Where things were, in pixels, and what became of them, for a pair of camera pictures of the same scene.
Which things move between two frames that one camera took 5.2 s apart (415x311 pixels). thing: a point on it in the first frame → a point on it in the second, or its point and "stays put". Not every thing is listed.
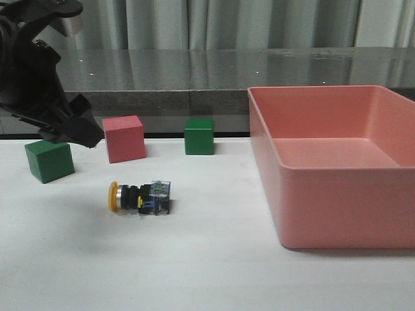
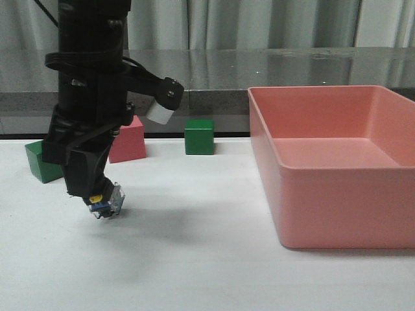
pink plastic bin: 338,162 stays put
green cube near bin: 199,137 stays put
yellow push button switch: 151,199 → 107,209
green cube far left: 49,161 stays put
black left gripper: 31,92 → 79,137
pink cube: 124,137 stays put
